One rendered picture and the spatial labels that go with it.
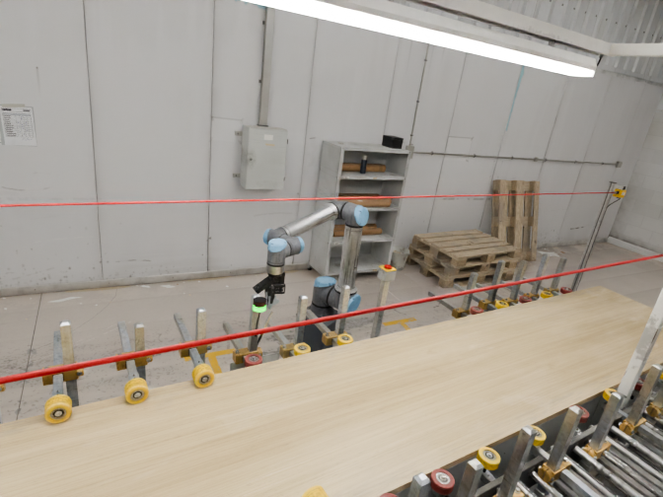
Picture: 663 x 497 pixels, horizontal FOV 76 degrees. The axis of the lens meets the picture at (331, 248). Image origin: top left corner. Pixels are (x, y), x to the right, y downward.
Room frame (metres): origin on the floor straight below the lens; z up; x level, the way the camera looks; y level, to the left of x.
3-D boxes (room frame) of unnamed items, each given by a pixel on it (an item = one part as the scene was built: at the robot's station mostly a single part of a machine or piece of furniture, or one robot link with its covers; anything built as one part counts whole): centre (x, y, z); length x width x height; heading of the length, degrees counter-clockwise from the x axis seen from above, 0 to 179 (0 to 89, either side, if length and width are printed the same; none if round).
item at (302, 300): (1.89, 0.11, 0.89); 0.03 x 0.03 x 0.48; 33
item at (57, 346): (1.36, 1.00, 0.95); 0.50 x 0.04 x 0.04; 33
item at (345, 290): (2.02, -0.10, 0.91); 0.03 x 0.03 x 0.48; 33
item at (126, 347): (1.49, 0.79, 0.95); 0.50 x 0.04 x 0.04; 33
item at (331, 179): (4.81, -0.24, 0.78); 0.90 x 0.45 x 1.55; 120
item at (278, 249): (1.98, 0.27, 1.30); 0.10 x 0.09 x 0.12; 145
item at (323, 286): (2.66, 0.00, 0.79); 0.17 x 0.15 x 0.18; 55
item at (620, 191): (3.26, -2.06, 1.20); 0.15 x 0.12 x 1.00; 123
